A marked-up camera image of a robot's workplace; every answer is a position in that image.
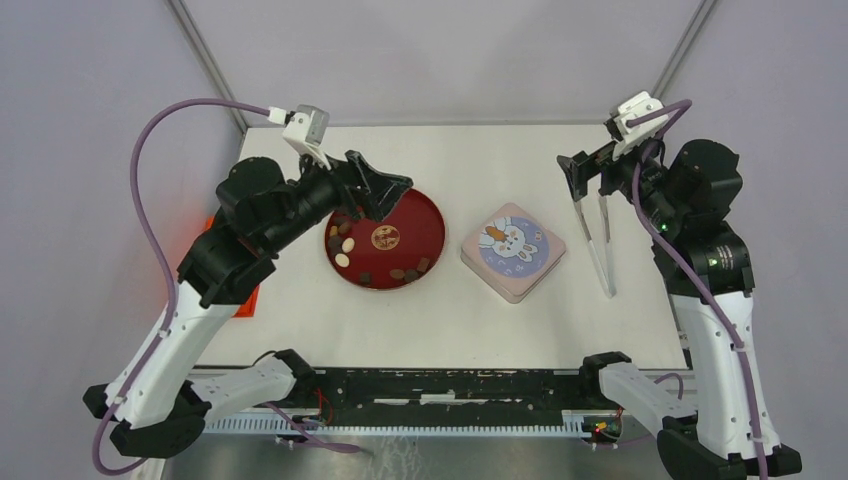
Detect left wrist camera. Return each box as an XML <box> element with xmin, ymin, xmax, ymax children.
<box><xmin>267</xmin><ymin>105</ymin><xmax>330</xmax><ymax>169</ymax></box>

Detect square metal tray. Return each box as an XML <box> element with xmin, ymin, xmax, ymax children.
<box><xmin>460</xmin><ymin>203</ymin><xmax>566</xmax><ymax>262</ymax></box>

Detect white toothed cable strip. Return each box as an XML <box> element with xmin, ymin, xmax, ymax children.
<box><xmin>203</xmin><ymin>411</ymin><xmax>590</xmax><ymax>439</ymax></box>

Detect white oval chocolate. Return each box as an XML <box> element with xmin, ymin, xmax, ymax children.
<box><xmin>334</xmin><ymin>253</ymin><xmax>350</xmax><ymax>268</ymax></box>

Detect orange cloth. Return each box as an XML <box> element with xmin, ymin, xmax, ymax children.
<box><xmin>205</xmin><ymin>215</ymin><xmax>258</xmax><ymax>319</ymax></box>

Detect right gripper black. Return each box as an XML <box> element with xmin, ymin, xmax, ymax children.
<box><xmin>558</xmin><ymin>123</ymin><xmax>687</xmax><ymax>231</ymax></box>

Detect pink divided chocolate box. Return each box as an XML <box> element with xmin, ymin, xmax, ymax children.
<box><xmin>460</xmin><ymin>254</ymin><xmax>561</xmax><ymax>304</ymax></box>

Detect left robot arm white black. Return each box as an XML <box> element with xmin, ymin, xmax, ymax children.
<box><xmin>83</xmin><ymin>150</ymin><xmax>413</xmax><ymax>459</ymax></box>

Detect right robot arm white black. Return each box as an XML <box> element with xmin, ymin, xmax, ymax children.
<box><xmin>557</xmin><ymin>139</ymin><xmax>802</xmax><ymax>479</ymax></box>

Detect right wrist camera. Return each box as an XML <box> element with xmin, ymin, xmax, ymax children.
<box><xmin>604</xmin><ymin>91</ymin><xmax>670</xmax><ymax>161</ymax></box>

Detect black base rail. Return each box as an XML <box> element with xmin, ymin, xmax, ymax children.
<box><xmin>274</xmin><ymin>367</ymin><xmax>617</xmax><ymax>428</ymax></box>

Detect metal serving tongs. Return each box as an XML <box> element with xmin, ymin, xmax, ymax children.
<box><xmin>574</xmin><ymin>194</ymin><xmax>617</xmax><ymax>299</ymax></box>

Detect round red plate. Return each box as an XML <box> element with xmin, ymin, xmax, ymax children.
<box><xmin>324</xmin><ymin>189</ymin><xmax>447</xmax><ymax>291</ymax></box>

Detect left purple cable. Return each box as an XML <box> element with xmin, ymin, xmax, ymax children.
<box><xmin>91</xmin><ymin>98</ymin><xmax>362</xmax><ymax>477</ymax></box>

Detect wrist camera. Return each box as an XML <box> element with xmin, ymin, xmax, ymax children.
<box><xmin>604</xmin><ymin>91</ymin><xmax>670</xmax><ymax>161</ymax></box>
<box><xmin>267</xmin><ymin>105</ymin><xmax>330</xmax><ymax>169</ymax></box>

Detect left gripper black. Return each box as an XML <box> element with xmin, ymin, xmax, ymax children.
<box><xmin>263</xmin><ymin>140</ymin><xmax>413</xmax><ymax>254</ymax></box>

